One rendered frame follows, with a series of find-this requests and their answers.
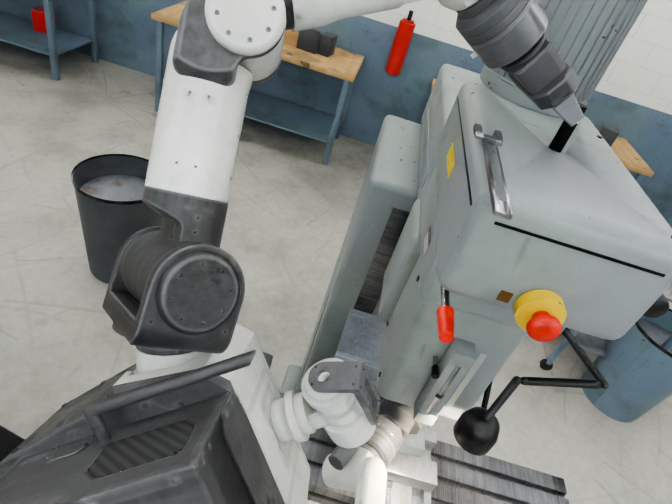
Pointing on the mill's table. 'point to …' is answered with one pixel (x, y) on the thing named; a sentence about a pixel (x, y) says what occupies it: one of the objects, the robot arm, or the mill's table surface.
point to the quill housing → (396, 371)
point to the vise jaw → (413, 471)
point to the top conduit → (658, 308)
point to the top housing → (547, 218)
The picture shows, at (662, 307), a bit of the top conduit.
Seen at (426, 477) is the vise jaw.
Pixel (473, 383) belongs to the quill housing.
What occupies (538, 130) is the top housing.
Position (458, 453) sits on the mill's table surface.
